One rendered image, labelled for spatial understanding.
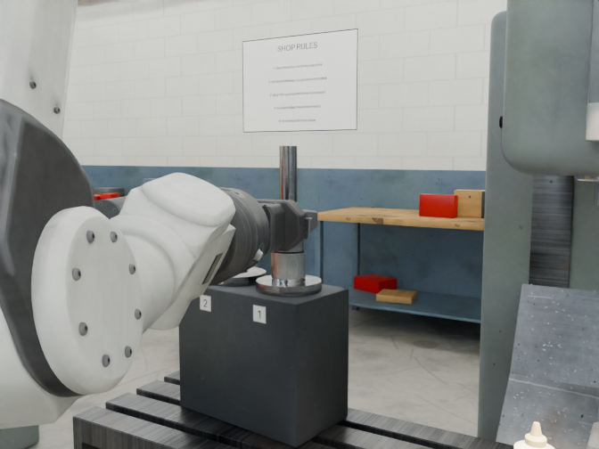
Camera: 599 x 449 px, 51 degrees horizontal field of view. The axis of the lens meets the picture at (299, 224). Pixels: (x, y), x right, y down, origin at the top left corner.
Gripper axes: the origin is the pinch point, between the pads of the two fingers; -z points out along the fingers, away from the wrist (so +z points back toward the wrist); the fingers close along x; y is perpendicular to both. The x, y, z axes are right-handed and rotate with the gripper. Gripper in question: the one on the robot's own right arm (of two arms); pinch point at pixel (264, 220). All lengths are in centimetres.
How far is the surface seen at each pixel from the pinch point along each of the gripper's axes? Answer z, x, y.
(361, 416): -14.3, -9.5, 29.2
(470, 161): -437, -17, -2
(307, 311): -4.4, -4.2, 11.9
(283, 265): -7.7, 0.0, 6.9
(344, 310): -12.1, -7.3, 13.4
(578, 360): -29, -40, 23
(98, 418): -3.5, 26.0, 29.4
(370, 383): -280, 32, 125
